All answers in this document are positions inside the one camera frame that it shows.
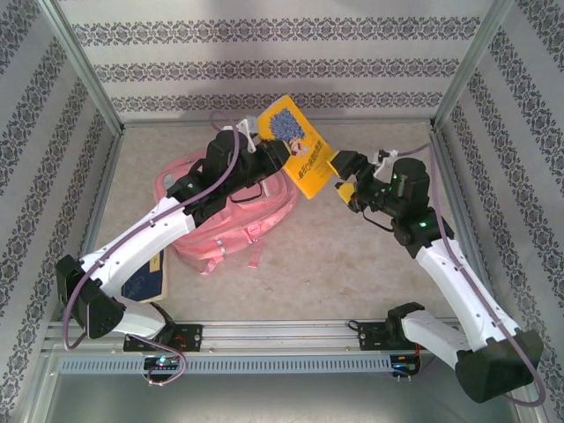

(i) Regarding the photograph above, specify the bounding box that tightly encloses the yellow paperback book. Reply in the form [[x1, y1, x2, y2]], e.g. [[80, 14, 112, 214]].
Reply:
[[256, 94, 338, 201]]

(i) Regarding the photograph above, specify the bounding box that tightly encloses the pink backpack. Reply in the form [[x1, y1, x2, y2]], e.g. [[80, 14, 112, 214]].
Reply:
[[152, 149, 300, 277]]

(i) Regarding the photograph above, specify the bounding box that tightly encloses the thick navy book cream label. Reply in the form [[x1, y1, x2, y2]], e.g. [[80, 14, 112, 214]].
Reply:
[[121, 250, 171, 306]]

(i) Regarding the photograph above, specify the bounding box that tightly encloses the grey sheet metal shelf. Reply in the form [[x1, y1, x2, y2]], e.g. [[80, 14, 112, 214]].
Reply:
[[26, 352, 543, 423]]

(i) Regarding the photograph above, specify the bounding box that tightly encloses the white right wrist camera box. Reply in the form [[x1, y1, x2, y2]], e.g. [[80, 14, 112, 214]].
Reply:
[[371, 148, 401, 172]]

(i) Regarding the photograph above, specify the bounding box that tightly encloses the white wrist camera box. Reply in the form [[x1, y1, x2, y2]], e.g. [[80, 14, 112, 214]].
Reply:
[[371, 148, 401, 172], [223, 115, 260, 154]]

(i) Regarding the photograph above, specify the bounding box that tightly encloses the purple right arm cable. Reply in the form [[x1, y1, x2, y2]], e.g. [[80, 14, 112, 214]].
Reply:
[[396, 140, 547, 406]]

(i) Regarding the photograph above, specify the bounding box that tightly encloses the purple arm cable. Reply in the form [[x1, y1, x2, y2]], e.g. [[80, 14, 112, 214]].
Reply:
[[61, 109, 241, 388], [396, 140, 547, 406]]

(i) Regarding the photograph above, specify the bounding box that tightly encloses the thin black right gripper cable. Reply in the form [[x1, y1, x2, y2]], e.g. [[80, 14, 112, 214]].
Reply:
[[360, 211, 396, 233]]

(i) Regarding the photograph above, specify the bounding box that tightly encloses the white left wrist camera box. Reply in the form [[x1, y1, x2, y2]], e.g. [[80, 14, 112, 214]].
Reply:
[[223, 115, 260, 154]]

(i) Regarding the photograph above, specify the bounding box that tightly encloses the aluminium side rail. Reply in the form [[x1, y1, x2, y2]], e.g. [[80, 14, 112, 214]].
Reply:
[[59, 127, 125, 325], [429, 127, 503, 321]]

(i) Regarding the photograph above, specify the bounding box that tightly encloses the aluminium frame post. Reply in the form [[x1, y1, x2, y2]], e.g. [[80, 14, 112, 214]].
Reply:
[[38, 0, 125, 133], [429, 0, 515, 132]]

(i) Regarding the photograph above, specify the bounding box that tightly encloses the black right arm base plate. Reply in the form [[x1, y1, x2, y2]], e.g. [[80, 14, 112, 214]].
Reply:
[[357, 321, 438, 353]]

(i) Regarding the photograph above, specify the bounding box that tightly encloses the aluminium mounting rail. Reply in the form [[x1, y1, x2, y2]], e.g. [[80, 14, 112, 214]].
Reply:
[[41, 320, 516, 353]]

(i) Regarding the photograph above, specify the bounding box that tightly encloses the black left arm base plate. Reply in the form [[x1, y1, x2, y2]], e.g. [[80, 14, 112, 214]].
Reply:
[[122, 323, 204, 353]]

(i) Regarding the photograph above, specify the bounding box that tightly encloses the grey slotted cable duct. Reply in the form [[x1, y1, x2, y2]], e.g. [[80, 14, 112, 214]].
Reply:
[[56, 354, 393, 375]]

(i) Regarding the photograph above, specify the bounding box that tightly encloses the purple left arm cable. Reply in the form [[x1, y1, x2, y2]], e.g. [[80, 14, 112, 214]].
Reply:
[[61, 109, 241, 388]]

